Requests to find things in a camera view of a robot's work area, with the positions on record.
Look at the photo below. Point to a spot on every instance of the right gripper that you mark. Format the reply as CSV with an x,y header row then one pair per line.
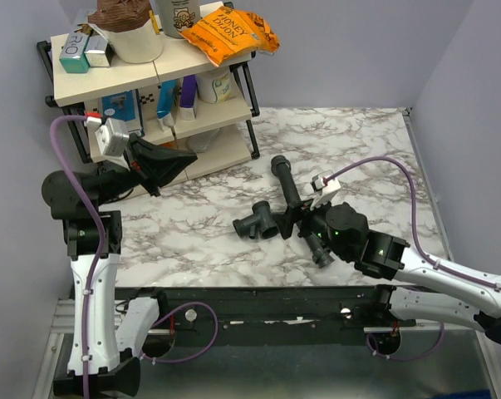
x,y
285,220

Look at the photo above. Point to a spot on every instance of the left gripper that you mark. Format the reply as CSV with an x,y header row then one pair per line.
x,y
155,165

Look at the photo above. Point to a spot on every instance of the grey tee pipe fitting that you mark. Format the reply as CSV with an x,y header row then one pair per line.
x,y
260,223

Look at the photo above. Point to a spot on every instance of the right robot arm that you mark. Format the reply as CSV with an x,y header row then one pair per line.
x,y
452,293

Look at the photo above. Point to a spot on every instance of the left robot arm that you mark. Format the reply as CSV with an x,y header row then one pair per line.
x,y
105,355

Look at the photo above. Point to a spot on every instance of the grey white item lower shelf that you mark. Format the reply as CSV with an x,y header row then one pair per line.
x,y
200,143

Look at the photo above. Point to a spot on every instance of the beige black shelf rack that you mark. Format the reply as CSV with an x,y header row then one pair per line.
x,y
236,143

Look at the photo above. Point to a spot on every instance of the blue white tube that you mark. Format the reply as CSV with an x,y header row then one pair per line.
x,y
165,103

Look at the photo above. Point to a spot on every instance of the blue razor box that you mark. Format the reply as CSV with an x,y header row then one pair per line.
x,y
125,106

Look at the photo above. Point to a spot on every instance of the purple white tube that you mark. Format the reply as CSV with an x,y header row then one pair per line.
x,y
188,98

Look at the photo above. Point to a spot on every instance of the white yellow cup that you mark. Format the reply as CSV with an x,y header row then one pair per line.
x,y
214,86

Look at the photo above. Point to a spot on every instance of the silver white box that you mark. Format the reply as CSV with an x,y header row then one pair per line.
x,y
98,52

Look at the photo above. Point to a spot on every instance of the teal white box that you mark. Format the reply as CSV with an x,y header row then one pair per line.
x,y
72,57

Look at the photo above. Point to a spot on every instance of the orange honey dijon chip bag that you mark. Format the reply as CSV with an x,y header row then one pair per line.
x,y
227,33

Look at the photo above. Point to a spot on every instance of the white skull cup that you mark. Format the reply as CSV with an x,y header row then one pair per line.
x,y
177,16

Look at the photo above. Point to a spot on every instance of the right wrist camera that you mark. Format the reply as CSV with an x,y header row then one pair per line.
x,y
324,190

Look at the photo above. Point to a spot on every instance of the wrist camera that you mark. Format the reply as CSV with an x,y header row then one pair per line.
x,y
324,190
111,138

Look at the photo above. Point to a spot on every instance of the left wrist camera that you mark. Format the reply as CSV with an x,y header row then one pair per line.
x,y
111,138

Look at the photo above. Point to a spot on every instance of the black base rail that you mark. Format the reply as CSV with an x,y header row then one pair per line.
x,y
273,316

